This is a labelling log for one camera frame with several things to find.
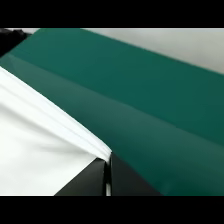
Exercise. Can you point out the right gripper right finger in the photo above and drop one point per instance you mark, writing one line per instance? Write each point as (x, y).
(125, 181)

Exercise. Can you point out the white T-shirt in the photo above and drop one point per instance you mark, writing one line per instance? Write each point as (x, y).
(36, 146)

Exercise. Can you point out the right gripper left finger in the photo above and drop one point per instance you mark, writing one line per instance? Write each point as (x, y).
(90, 181)

